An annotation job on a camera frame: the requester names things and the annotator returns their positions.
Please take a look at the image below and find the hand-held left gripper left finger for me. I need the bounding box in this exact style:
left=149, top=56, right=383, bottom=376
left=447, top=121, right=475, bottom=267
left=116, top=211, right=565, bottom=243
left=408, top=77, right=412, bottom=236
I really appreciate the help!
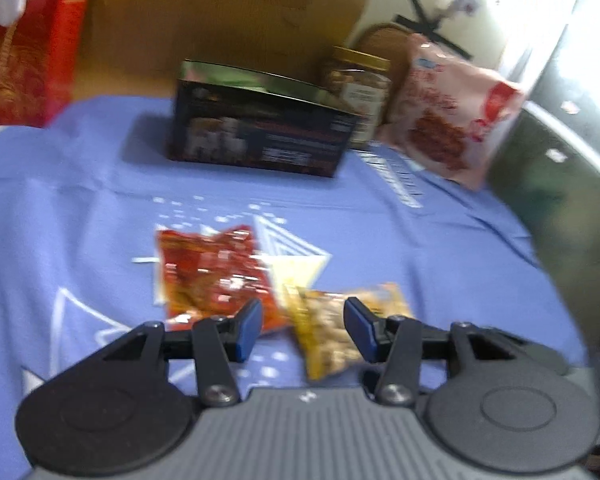
left=87, top=297, right=266, bottom=409

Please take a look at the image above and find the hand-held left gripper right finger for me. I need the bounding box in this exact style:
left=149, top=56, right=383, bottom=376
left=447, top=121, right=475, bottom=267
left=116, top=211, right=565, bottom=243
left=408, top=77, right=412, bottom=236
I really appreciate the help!
left=342, top=296, right=571, bottom=408

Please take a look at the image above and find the yellow peanut snack packet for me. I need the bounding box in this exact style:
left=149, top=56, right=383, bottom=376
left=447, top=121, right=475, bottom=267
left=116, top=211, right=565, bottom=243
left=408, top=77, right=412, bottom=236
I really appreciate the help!
left=285, top=282, right=413, bottom=381

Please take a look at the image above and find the red snack packet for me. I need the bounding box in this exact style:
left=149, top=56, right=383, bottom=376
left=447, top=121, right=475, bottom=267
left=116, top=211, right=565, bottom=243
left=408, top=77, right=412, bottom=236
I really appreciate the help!
left=154, top=225, right=278, bottom=333

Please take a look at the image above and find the black cardboard box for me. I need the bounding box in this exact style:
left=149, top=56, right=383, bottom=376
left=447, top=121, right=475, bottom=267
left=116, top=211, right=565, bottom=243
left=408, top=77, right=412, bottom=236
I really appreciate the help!
left=166, top=60, right=370, bottom=178

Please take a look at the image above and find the blue printed cloth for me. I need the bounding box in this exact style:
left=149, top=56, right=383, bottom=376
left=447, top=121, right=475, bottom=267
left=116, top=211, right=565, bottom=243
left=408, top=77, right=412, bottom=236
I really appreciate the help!
left=0, top=95, right=588, bottom=480

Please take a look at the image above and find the pink snack bag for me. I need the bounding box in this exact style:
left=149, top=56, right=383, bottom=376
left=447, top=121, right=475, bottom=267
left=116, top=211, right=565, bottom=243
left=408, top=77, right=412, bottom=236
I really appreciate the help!
left=375, top=32, right=526, bottom=191

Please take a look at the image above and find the nut jar with yellow lid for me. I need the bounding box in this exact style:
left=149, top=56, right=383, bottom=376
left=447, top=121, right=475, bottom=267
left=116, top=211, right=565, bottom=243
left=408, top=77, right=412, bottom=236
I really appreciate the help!
left=322, top=46, right=393, bottom=148

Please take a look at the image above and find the woven bamboo tray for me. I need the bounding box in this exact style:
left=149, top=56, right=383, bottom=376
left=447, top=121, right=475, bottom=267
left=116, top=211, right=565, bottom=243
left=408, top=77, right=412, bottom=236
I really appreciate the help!
left=347, top=22, right=416, bottom=61

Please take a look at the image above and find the wooden board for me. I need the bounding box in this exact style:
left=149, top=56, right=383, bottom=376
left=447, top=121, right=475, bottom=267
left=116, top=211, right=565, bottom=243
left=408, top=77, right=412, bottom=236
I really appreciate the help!
left=75, top=0, right=386, bottom=106

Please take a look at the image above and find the red gift box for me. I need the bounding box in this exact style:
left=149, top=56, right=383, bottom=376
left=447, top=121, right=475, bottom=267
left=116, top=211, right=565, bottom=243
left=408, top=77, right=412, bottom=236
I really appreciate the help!
left=0, top=0, right=96, bottom=128

